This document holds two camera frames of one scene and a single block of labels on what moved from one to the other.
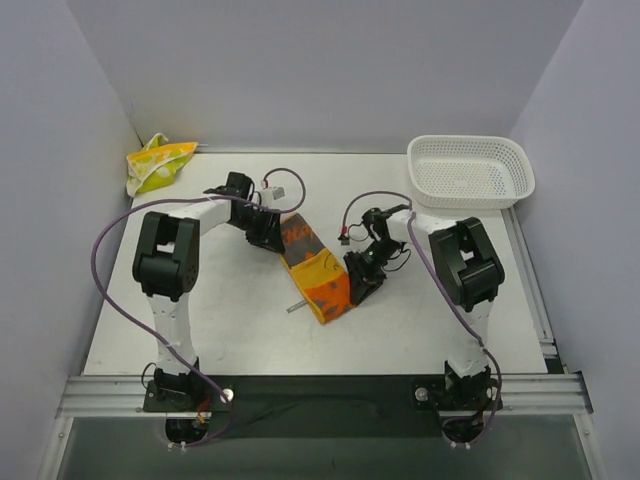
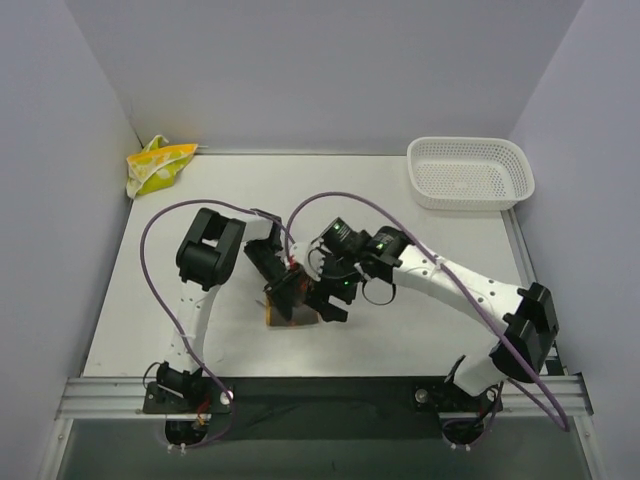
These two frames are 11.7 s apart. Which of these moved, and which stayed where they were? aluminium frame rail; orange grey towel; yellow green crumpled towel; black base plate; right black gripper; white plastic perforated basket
Moved: right black gripper; orange grey towel
Stayed: aluminium frame rail; white plastic perforated basket; black base plate; yellow green crumpled towel
